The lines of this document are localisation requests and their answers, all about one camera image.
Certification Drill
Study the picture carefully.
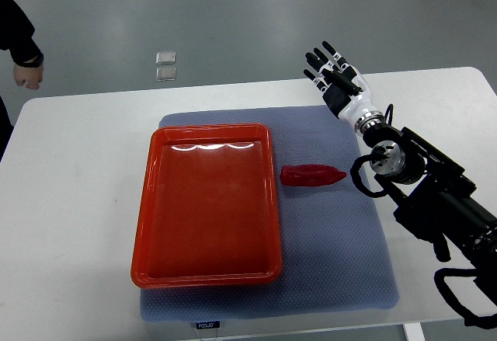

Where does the person's bare hand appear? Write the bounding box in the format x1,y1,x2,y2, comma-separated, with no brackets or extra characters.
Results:
13,64,43,90

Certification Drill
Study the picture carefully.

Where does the red pepper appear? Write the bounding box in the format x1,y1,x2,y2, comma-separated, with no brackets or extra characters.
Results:
280,164,346,187

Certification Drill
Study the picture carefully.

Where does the red plastic tray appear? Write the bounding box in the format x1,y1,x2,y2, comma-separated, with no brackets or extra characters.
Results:
130,124,283,289

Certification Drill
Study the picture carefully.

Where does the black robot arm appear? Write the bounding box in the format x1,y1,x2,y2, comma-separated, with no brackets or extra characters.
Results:
350,106,496,329

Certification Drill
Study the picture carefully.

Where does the white table leg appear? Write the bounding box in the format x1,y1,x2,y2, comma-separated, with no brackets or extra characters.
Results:
402,322,426,341

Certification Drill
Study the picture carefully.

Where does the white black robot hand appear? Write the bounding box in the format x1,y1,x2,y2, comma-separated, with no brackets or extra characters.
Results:
304,41,374,124

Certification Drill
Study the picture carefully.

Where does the blue mesh mat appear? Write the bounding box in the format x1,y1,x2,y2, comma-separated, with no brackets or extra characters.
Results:
141,106,399,322

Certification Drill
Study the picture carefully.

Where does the upper metal floor plate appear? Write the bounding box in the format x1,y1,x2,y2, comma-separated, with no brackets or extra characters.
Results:
155,50,176,65

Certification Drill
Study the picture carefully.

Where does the black sleeved forearm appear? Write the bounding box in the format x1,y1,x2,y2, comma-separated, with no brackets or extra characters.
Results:
1,0,42,64

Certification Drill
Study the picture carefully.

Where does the black wristband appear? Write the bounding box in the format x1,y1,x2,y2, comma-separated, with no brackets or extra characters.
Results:
16,54,44,68

